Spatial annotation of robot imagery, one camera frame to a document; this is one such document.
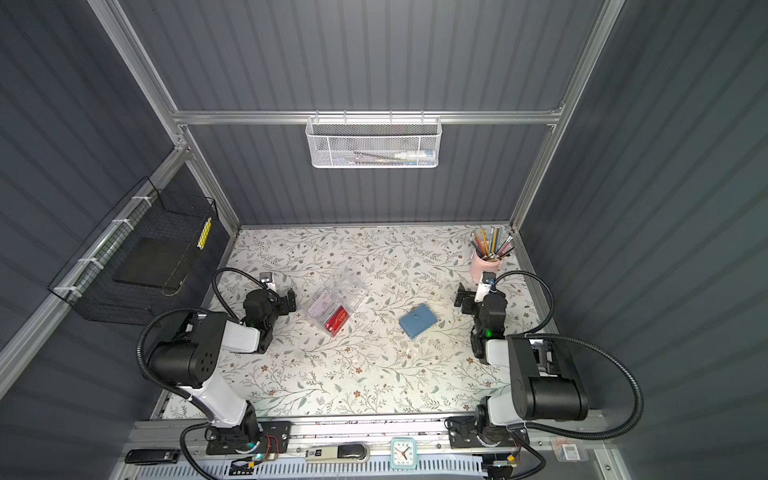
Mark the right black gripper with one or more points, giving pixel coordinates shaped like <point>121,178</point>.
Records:
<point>470,300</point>

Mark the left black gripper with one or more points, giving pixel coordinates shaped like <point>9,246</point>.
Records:
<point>282,301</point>

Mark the clear acrylic organizer box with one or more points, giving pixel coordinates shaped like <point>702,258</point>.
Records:
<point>350,291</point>

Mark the blue leather card holder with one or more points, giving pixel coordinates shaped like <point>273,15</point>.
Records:
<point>417,321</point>

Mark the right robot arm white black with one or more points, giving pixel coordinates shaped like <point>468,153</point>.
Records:
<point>543,381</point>

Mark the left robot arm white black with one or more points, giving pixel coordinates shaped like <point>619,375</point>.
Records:
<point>186,364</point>

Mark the pink card in organizer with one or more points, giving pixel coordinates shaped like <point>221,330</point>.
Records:
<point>323,306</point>

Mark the red card in organizer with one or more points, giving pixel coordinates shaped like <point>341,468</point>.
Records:
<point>336,320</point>

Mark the pink pencil cup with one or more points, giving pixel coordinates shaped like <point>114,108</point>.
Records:
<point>479,266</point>

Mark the coloured pencils in cup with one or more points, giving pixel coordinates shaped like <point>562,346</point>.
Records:
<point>491,245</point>

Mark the floral patterned table mat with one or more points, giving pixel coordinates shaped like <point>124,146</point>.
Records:
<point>370,366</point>

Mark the yellow tag on basket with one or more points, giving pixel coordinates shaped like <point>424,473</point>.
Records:
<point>204,233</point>

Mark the black flat pad in basket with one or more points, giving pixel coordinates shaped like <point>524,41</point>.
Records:
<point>157,263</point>

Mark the pens in white basket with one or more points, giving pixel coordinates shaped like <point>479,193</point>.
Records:
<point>408,157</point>

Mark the small teal desk clock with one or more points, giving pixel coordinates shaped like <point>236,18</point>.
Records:
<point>403,453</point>

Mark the small clear packet with label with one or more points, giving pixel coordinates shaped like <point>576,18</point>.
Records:
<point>567,450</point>

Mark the black stapler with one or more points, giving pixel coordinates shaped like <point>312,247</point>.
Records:
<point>152,456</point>

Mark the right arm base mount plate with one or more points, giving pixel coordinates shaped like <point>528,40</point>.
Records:
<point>468,432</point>

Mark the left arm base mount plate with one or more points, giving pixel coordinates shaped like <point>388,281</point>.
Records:
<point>272,437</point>

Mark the black wire wall basket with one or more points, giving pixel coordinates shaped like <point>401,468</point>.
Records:
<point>86,282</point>

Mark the silver black device on rail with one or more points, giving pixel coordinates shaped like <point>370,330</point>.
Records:
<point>341,453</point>

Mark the white wire mesh basket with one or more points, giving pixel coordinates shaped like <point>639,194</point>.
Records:
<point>331,143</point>

